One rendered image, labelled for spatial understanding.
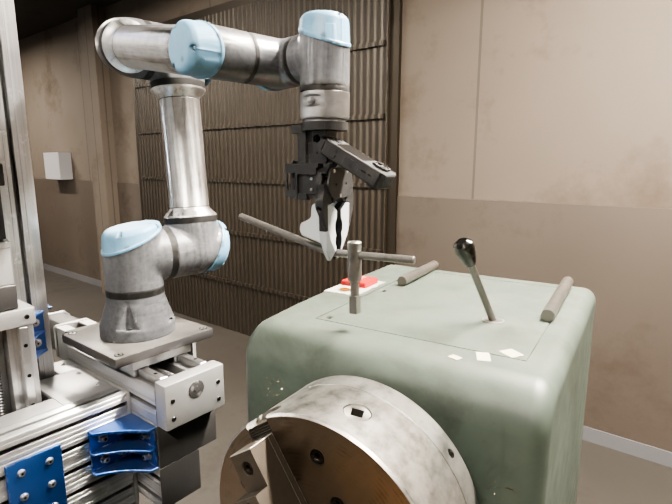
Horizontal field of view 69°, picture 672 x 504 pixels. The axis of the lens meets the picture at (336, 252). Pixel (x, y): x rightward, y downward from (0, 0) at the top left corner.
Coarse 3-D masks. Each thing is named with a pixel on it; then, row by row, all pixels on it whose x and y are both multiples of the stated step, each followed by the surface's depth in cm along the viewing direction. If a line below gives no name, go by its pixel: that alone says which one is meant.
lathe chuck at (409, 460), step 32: (288, 416) 56; (320, 416) 55; (384, 416) 57; (288, 448) 57; (320, 448) 54; (352, 448) 52; (384, 448) 52; (416, 448) 55; (224, 480) 64; (320, 480) 55; (352, 480) 53; (384, 480) 50; (416, 480) 51; (448, 480) 55
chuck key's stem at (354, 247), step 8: (352, 240) 76; (352, 248) 74; (360, 248) 75; (352, 256) 75; (352, 264) 75; (360, 264) 75; (352, 272) 75; (360, 272) 76; (352, 280) 75; (360, 280) 76; (352, 288) 76; (352, 296) 76; (360, 296) 77; (352, 304) 76; (360, 304) 77; (352, 312) 77
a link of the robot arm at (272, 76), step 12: (264, 36) 75; (264, 48) 73; (276, 48) 75; (264, 60) 73; (276, 60) 75; (264, 72) 74; (276, 72) 76; (288, 72) 75; (252, 84) 77; (264, 84) 77; (276, 84) 78; (288, 84) 78
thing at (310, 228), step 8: (312, 208) 76; (328, 208) 73; (312, 216) 76; (328, 216) 73; (336, 216) 76; (304, 224) 77; (312, 224) 76; (328, 224) 74; (304, 232) 77; (312, 232) 76; (320, 232) 74; (328, 232) 74; (320, 240) 75; (328, 240) 75; (328, 248) 75; (336, 248) 76; (328, 256) 76
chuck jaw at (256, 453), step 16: (256, 432) 60; (272, 432) 58; (256, 448) 55; (272, 448) 57; (240, 464) 56; (256, 464) 54; (272, 464) 56; (288, 464) 57; (256, 480) 55; (272, 480) 55; (288, 480) 56; (256, 496) 52; (272, 496) 54; (288, 496) 55; (304, 496) 57
